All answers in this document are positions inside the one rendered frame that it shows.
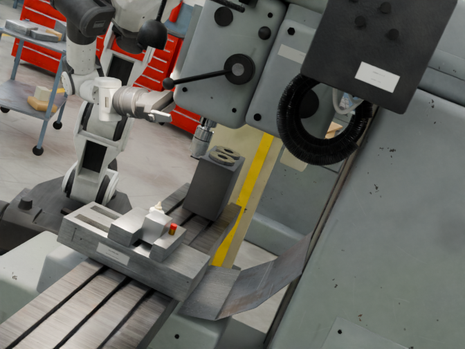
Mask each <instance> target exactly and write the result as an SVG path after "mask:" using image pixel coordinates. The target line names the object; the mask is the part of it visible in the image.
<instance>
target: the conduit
mask: <svg viewBox="0 0 465 349"><path fill-rule="evenodd" d="M320 83H321V82H318V81H316V80H313V79H311V78H308V77H306V76H303V75H302V74H301V73H299V74H298V75H297V76H295V77H294V78H293V79H292V81H290V83H289V84H288V85H287V86H286V88H285V90H284V91H283V94H282V95H281V98H280V101H279V104H278V106H277V107H278V108H277V117H276V118H277V119H276V120H277V121H276V122H277V128H278V131H279V132H278V133H279V135H280V137H281V139H282V142H283V143H284V146H286V148H287V149H288V150H289V152H290V153H291V154H293V155H294V156H295V157H297V159H300V160H301V161H302V162H305V163H308V164H311V165H312V164H313V165H319V166H323V165H331V164H335V163H338V162H341V161H342V160H345V159H346V158H348V157H349V156H350V155H352V153H353V152H355V150H356V149H358V148H359V146H358V145H357V144H356V143H357V141H358V140H359V139H360V137H361V136H362V134H363V132H364V130H365V128H366V127H367V123H368V120H369V118H372V117H373V116H372V107H373V106H372V105H373V104H372V103H370V102H368V101H366V100H364V101H363V102H362V103H361V104H360V105H359V106H357V108H355V114H352V117H351V120H350V122H349V124H348V126H347V127H346V128H345V129H344V130H343V132H341V133H340V134H338V135H337V136H335V137H332V138H325V139H321V138H316V137H313V136H312V135H310V134H309V133H308V132H307V131H306V130H305V128H304V126H303V124H302V122H301V117H300V109H301V104H302V101H303V100H304V97H305V96H306V94H307V93H308V91H309V90H311V89H312V88H314V87H315V86H316V85H318V84H320Z"/></svg>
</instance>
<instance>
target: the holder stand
mask: <svg viewBox="0 0 465 349"><path fill-rule="evenodd" d="M245 159H246V158H245V157H242V156H240V154H239V153H238V152H236V151H234V150H232V149H230V148H228V147H224V146H214V147H213V148H212V149H210V150H209V151H208V152H207V153H206V155H205V156H202V157H201V158H200V159H199V162H198V165H197V168H196V170H195V173H194V176H193V178H192V181H191V184H190V187H189V189H188V192H187V195H186V197H185V200H184V202H183V205H182V208H184V209H186V210H188V211H191V212H193V213H196V214H197V215H200V216H202V217H205V218H207V219H209V220H212V221H213V222H214V221H215V220H216V219H217V218H218V216H219V215H220V213H221V212H222V210H223V209H224V208H225V207H226V205H227V203H228V201H229V199H230V196H231V194H232V192H233V189H234V187H235V184H236V182H237V179H238V176H239V173H240V172H241V168H242V166H243V164H244V161H245Z"/></svg>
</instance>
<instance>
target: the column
mask: <svg viewBox="0 0 465 349"><path fill-rule="evenodd" d="M372 106H373V107H372V116H373V117H372V118H369V120H368V123H367V127H366V128H365V130H364V132H363V134H362V136H361V137H360V139H359V140H358V141H357V143H356V144H357V145H358V146H359V148H358V149H356V150H355V152H353V153H352V155H350V156H349V157H348V158H346V159H345V161H344V164H343V166H342V168H341V169H340V172H339V174H338V176H337V179H336V181H335V183H334V186H333V188H332V189H331V192H330V194H329V196H328V198H327V201H326V203H325V205H324V207H323V210H322V212H321V214H320V217H319V218H318V221H317V222H316V225H315V227H314V229H313V232H312V234H311V241H310V245H309V249H308V252H307V257H306V260H305V261H304V265H303V268H302V275H300V276H299V277H297V278H296V279H295V280H294V281H292V282H291V283H289V285H288V287H287V289H286V291H285V293H284V295H283V297H282V300H281V302H280V304H279V307H278V309H277V311H276V313H275V316H274V317H273V320H272V322H271V324H270V326H269V328H268V331H267V333H266V336H265V338H264V342H263V344H264V346H263V348H262V349H465V107H463V106H461V105H458V104H456V103H453V102H451V101H448V100H445V99H443V98H440V97H438V96H435V95H433V94H431V93H428V92H426V91H423V90H420V89H417V90H416V91H415V93H414V95H413V97H412V100H411V102H410V104H409V106H408V108H407V110H406V112H405V113H404V114H397V113H395V112H393V111H390V110H388V109H385V108H382V107H379V106H378V105H375V104H373V105H372Z"/></svg>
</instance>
